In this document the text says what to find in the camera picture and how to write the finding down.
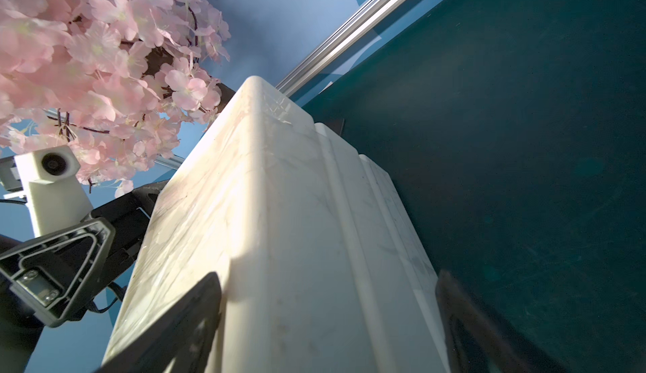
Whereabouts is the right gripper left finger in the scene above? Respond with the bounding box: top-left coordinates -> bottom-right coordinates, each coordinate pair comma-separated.
98,272 -> 222,373

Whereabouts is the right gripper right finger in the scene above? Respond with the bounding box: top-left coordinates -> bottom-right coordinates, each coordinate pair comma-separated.
436,270 -> 568,372

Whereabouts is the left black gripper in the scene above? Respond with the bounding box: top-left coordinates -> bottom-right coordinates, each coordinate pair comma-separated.
1,180 -> 167,328

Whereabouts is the white three-drawer cabinet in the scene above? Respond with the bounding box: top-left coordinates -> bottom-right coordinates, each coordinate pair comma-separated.
105,76 -> 449,372

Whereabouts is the pink cherry blossom tree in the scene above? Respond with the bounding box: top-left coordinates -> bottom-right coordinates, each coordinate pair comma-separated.
1,0 -> 231,196

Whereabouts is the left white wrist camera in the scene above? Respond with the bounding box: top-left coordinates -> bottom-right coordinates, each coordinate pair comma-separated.
1,145 -> 93,238

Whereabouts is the rear aluminium frame bar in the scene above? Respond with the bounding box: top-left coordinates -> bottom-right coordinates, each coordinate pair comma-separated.
277,0 -> 407,96

